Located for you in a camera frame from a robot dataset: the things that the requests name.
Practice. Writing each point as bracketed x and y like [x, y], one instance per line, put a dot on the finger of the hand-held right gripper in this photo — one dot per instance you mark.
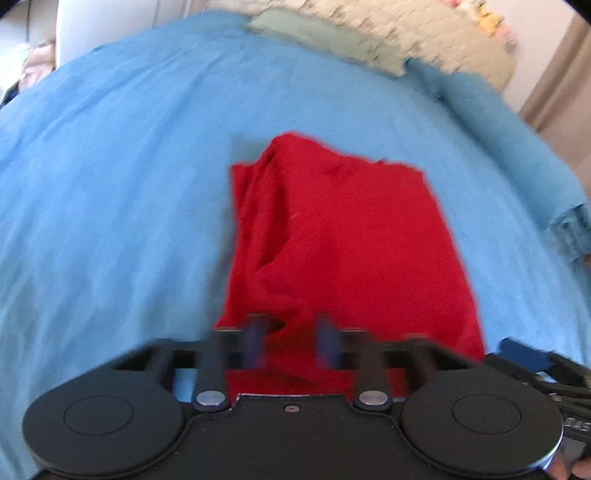
[524, 354]

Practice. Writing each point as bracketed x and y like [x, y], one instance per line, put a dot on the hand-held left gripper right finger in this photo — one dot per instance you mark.
[325, 344]

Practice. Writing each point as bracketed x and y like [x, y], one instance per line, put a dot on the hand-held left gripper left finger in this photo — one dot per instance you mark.
[256, 344]

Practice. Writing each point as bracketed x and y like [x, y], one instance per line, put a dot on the red knit sweater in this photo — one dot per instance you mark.
[346, 230]

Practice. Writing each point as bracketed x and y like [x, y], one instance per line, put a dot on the person's right hand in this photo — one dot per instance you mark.
[577, 471]

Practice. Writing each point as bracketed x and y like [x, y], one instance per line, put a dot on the folded blue duvet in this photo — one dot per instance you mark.
[508, 138]

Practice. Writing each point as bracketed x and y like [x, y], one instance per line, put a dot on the beige curtain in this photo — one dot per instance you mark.
[563, 92]

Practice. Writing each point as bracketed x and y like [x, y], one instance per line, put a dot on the green pillow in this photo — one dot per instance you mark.
[332, 39]

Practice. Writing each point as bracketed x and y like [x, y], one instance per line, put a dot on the beige quilted headboard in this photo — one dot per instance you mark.
[443, 41]

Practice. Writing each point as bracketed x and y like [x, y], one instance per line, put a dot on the row of plush toys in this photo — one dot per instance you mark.
[489, 21]

